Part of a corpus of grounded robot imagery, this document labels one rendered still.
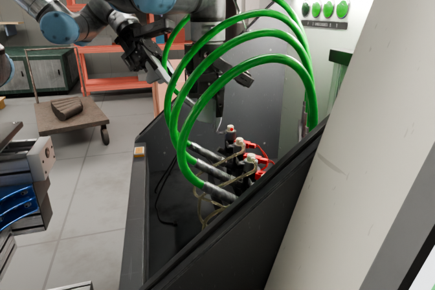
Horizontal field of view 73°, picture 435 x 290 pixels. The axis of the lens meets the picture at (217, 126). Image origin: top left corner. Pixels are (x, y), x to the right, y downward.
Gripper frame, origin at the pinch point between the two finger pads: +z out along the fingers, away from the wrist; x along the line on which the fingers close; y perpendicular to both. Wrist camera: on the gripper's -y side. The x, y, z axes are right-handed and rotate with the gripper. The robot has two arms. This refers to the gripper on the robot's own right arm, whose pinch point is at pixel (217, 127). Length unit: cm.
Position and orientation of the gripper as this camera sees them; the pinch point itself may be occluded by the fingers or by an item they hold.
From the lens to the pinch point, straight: 71.6
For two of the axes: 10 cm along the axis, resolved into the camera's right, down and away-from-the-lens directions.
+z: 0.0, 9.3, 3.7
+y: -9.8, 0.8, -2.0
